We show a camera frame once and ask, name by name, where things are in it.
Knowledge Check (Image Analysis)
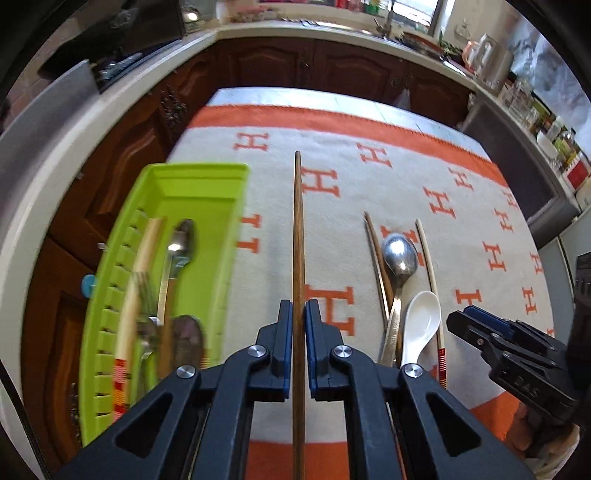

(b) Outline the stainless steel panel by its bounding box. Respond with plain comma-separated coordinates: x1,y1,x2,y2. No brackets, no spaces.
0,59,100,153

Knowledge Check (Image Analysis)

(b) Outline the grey appliance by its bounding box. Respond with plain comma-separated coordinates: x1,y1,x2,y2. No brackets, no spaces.
462,99,585,236

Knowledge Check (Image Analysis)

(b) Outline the person's right hand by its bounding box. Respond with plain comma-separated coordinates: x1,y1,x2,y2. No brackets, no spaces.
510,401,580,467

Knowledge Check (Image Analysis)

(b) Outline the green plastic utensil tray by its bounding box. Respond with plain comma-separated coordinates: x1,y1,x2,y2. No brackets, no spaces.
78,162,252,448

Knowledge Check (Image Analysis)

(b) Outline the metal faucet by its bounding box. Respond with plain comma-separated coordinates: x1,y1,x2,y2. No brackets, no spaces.
374,0,398,38

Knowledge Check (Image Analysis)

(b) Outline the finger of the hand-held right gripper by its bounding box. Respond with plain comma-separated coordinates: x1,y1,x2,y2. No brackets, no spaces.
447,311,580,423
464,305,555,341

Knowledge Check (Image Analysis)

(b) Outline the dark brown wooden chopstick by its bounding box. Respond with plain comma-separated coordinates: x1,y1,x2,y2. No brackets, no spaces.
291,151,308,480

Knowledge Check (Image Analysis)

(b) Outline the white electric kettle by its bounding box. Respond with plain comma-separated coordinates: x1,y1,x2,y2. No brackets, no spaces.
462,34,497,77

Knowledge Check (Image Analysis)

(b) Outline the small metal spoon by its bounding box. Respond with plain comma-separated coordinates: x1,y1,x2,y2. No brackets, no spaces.
156,219,197,326

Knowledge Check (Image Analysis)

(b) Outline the black glass panel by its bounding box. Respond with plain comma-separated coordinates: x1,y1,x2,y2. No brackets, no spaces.
39,0,185,86

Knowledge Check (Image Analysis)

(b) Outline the white ceramic spoon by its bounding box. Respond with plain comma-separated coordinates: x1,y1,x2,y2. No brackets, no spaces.
399,291,441,370

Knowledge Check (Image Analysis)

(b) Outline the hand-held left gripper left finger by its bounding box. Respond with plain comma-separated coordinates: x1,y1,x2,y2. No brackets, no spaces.
53,299,294,480

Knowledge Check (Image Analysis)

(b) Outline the white kitchen countertop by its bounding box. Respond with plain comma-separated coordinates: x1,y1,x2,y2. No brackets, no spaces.
0,21,591,324

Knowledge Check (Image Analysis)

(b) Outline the black cooktop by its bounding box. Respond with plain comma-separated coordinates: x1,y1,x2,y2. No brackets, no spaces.
92,51,148,93

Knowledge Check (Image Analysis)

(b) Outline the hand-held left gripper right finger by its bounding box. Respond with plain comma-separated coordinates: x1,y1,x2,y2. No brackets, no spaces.
305,299,539,480

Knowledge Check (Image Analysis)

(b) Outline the orange and white printed blanket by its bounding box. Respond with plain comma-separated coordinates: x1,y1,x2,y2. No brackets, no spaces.
166,88,557,480

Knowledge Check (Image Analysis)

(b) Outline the group of glass jars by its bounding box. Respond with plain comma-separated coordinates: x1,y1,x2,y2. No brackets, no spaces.
501,78,536,116

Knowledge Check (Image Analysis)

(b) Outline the large metal spoon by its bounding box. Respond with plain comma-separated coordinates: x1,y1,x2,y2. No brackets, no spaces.
378,232,420,367

